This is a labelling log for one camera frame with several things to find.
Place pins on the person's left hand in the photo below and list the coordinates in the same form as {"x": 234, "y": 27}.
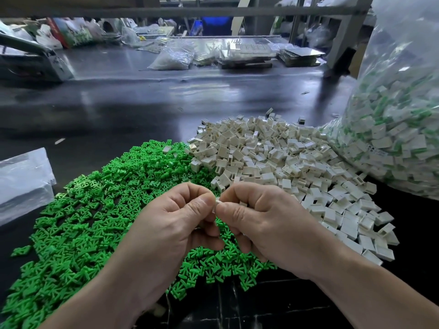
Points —
{"x": 164, "y": 240}

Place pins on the person's right hand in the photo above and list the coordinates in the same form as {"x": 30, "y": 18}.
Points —
{"x": 278, "y": 226}

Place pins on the small white plastic part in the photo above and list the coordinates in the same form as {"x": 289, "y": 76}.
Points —
{"x": 217, "y": 200}

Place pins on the pile of white plastic caps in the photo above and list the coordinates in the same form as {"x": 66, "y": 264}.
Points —
{"x": 295, "y": 150}

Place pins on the pile of green plastic clips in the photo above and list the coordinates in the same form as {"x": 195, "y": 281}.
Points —
{"x": 68, "y": 219}

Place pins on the clear plastic bag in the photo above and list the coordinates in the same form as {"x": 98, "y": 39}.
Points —
{"x": 401, "y": 126}

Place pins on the person's left forearm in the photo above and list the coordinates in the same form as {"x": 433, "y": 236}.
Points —
{"x": 82, "y": 313}

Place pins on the small green plastic part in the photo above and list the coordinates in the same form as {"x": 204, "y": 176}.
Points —
{"x": 20, "y": 250}

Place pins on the small clear bag of parts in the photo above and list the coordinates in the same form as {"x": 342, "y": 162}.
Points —
{"x": 171, "y": 58}

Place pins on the stack of clear flat bags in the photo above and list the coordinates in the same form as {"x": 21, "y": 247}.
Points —
{"x": 25, "y": 185}

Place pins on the dark flat tray stack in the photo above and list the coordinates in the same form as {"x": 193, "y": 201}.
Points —
{"x": 302, "y": 56}

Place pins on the blue crate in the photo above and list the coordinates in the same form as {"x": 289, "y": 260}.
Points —
{"x": 215, "y": 26}

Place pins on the grey heat sealer machine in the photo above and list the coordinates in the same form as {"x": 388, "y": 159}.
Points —
{"x": 35, "y": 61}

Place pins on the grey metal horizontal bar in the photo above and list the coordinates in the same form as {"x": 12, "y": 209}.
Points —
{"x": 206, "y": 11}

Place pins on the grey metal slanted post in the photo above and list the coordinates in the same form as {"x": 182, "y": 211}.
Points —
{"x": 348, "y": 32}

